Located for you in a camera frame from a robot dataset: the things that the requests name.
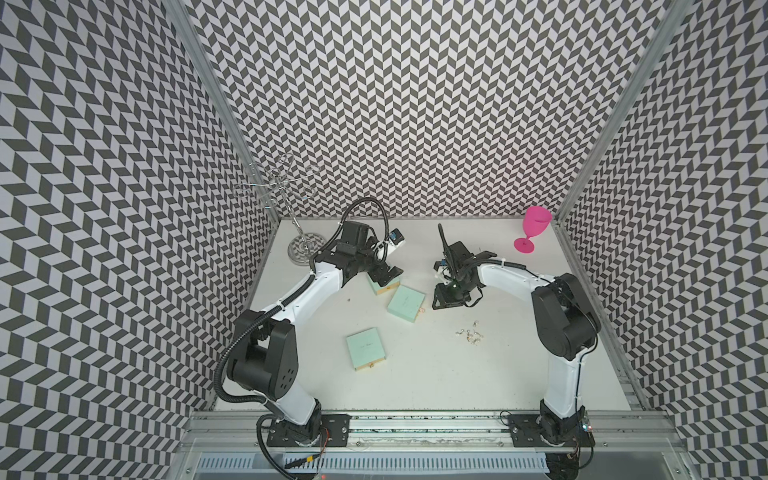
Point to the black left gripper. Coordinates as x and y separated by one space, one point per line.
378 274

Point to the aluminium corner post left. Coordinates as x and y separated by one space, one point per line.
178 16

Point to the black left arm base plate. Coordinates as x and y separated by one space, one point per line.
331 430

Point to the chrome jewelry tree stand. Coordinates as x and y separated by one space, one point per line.
284 186

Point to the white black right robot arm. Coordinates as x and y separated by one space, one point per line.
566 325

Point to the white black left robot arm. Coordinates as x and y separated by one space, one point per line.
261 363

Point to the aluminium corner post right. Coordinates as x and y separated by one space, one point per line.
663 36

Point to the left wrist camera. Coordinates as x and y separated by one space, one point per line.
394 239

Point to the mint green drawer jewelry box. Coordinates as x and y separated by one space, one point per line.
406 303

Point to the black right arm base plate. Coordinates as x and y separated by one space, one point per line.
534 430

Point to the pink plastic wine glass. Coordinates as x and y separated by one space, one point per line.
536 220

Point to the small earrings pile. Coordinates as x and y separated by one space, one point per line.
471 335

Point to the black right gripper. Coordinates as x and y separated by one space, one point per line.
445 299

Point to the aluminium corner post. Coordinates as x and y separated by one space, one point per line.
178 16
663 36

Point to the aluminium front rail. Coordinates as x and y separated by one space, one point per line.
434 444

